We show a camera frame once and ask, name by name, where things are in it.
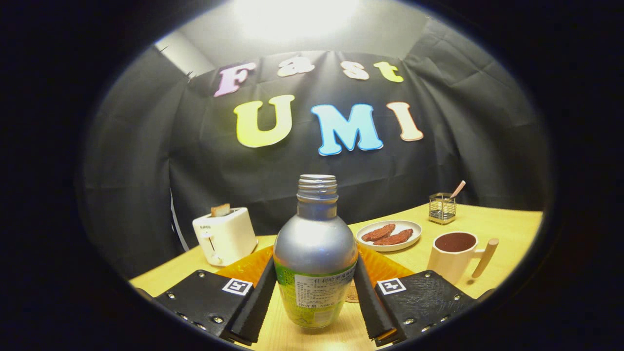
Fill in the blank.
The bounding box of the silver bottle with green label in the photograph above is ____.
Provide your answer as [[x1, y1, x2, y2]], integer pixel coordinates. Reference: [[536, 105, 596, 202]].
[[273, 175, 359, 329]]

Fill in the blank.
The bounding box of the wooden table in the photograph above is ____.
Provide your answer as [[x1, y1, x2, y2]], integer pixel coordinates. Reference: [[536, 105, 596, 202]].
[[129, 202, 543, 351]]

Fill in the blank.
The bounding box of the white round plate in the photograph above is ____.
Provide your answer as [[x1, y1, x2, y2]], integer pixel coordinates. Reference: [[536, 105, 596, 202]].
[[356, 220, 423, 252]]

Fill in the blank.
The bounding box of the black backdrop cloth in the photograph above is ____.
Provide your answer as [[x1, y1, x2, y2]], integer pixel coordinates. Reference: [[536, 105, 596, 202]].
[[80, 19, 554, 278]]

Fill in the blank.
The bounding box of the white toaster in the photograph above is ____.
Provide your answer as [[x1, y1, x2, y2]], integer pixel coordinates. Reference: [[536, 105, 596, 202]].
[[192, 207, 258, 267]]

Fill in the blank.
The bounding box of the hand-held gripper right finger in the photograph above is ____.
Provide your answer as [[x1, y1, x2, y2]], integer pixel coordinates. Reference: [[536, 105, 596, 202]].
[[353, 244, 477, 347]]

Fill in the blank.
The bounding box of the brown sausage piece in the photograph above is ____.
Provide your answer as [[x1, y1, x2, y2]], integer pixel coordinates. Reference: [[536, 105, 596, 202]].
[[373, 229, 413, 246], [361, 224, 396, 242]]

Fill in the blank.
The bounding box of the metal wire basket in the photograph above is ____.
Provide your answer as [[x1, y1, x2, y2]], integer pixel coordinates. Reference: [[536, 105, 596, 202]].
[[429, 193, 457, 225]]

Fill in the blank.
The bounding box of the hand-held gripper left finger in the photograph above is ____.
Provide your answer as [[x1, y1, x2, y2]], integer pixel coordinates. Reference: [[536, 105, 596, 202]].
[[155, 245, 278, 347]]

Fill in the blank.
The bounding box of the white cup with wooden handle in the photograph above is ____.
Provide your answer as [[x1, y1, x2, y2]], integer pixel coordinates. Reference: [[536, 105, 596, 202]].
[[427, 232, 500, 286]]

